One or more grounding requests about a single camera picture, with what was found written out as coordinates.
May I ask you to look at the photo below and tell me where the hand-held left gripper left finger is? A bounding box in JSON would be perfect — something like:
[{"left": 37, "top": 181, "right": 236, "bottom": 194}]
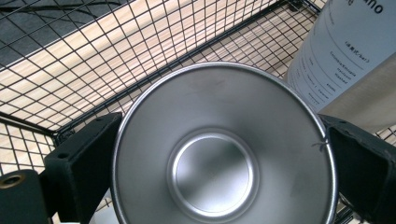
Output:
[{"left": 42, "top": 111, "right": 123, "bottom": 224}]

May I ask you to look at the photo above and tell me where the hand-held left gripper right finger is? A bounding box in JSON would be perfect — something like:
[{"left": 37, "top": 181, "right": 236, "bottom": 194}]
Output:
[{"left": 318, "top": 113, "right": 396, "bottom": 224}]

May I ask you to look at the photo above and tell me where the steel tumbler with lid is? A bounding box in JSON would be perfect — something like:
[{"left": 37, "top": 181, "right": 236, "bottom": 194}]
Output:
[{"left": 283, "top": 0, "right": 396, "bottom": 134}]

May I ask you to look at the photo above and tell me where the steel mug with white handle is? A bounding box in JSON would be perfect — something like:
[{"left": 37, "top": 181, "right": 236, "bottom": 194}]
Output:
[{"left": 110, "top": 61, "right": 340, "bottom": 224}]

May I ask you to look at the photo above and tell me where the black wire basket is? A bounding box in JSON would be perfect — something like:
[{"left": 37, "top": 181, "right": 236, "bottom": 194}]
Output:
[{"left": 0, "top": 0, "right": 396, "bottom": 224}]

